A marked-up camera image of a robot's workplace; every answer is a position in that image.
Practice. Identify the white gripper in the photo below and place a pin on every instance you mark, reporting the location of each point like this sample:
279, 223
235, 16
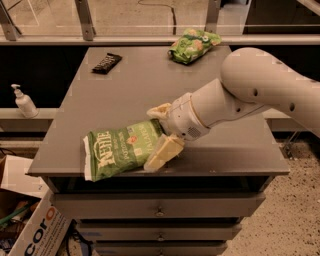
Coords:
182, 117

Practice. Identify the green jalapeno Kettle chip bag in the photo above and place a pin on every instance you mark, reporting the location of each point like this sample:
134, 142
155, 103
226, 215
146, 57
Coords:
112, 151

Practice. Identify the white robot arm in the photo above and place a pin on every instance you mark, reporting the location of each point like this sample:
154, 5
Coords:
251, 81

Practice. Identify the black rxbar chocolate bar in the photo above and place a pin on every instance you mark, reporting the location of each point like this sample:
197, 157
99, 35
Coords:
109, 61

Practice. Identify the green snack bag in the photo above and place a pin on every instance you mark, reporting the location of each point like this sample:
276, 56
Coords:
192, 45

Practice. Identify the grey drawer cabinet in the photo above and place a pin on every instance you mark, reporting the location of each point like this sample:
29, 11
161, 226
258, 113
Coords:
235, 157

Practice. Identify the top grey drawer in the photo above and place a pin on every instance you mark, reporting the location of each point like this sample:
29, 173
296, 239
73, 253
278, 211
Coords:
152, 206

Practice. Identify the grey drawer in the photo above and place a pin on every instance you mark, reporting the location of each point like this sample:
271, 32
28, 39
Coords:
152, 206
160, 248
158, 231

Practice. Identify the middle grey drawer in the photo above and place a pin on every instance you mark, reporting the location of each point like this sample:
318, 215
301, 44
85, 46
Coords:
158, 231

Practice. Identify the bottom grey drawer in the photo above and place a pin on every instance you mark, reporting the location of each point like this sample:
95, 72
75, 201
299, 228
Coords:
160, 248

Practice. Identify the white pump bottle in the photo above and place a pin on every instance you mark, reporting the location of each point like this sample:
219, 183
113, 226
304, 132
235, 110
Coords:
24, 103

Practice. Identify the white cardboard box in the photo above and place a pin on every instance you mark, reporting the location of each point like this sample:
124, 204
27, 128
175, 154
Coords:
30, 224

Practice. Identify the metal window frame post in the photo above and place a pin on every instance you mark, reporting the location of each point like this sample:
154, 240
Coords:
10, 30
212, 15
87, 28

